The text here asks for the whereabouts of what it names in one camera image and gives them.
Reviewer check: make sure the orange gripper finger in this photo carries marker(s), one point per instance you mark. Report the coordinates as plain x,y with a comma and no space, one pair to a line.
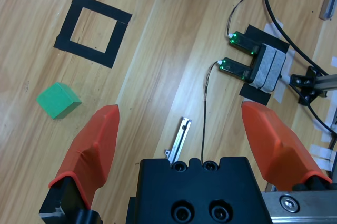
276,145
92,150

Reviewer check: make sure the grey aluminium profile bar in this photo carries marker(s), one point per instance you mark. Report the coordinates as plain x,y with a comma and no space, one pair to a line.
329,81

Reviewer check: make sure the black metal corner bracket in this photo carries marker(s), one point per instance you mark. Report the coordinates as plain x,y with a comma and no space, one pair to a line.
306,81

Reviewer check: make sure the black tape square outline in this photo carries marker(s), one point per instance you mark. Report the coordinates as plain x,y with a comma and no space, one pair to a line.
102,9

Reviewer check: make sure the green wooden cube block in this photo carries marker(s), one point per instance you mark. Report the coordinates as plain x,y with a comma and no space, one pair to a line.
56,100

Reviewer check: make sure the thin aluminium rail with tabs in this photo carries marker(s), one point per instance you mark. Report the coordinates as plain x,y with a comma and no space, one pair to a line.
181,134

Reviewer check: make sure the grey felt covered hub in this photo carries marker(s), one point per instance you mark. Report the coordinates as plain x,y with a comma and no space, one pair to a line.
269,68

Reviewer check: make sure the black sensor with green LEDs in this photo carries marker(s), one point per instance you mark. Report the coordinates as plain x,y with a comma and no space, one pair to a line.
255,95

